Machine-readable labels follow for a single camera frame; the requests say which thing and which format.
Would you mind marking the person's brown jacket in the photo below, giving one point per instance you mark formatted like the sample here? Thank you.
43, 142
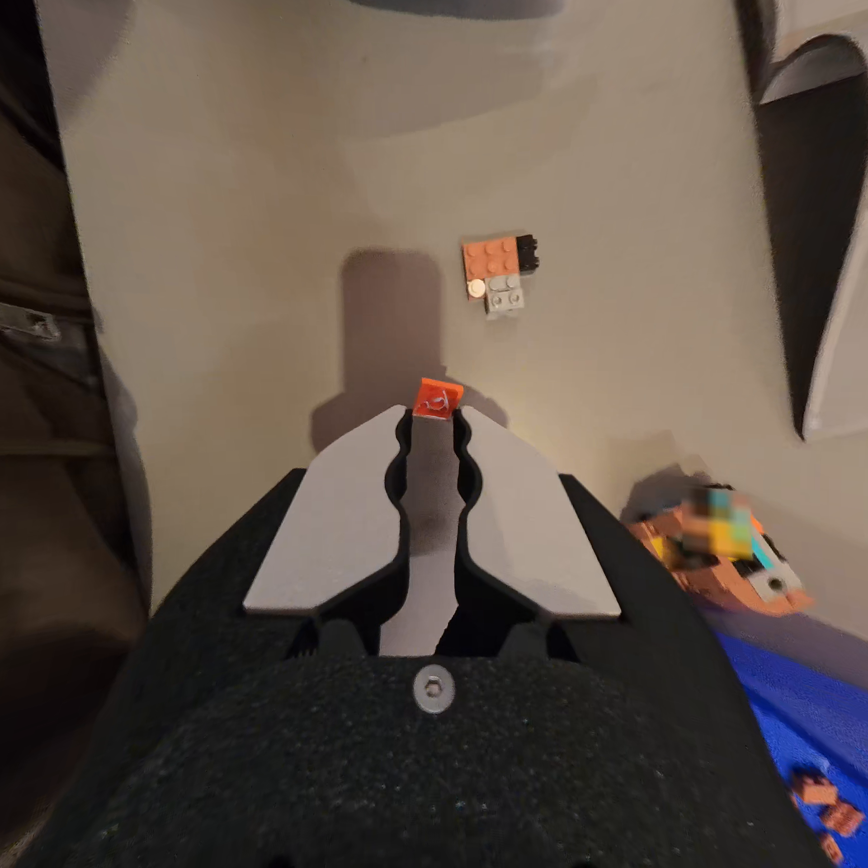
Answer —
41, 475

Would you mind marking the grey desk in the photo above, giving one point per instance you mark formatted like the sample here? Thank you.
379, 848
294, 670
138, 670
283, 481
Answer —
271, 203

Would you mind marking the orange bricks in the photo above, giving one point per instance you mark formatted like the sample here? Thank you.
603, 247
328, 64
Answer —
820, 793

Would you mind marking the orange brick plate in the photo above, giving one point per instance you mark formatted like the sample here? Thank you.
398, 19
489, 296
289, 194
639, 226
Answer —
492, 256

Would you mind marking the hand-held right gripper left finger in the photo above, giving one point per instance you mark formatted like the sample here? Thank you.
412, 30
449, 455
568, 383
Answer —
325, 536

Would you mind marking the orange brick model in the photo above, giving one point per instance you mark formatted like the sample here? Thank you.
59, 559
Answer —
719, 586

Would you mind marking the blue storage bin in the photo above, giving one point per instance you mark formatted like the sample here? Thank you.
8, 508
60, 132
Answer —
800, 712

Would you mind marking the white round stud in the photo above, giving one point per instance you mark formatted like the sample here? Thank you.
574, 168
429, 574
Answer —
476, 287

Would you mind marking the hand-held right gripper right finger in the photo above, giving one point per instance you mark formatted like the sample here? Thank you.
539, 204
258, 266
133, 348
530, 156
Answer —
536, 542

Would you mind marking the bright orange square plate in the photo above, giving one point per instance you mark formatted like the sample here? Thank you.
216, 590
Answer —
434, 400

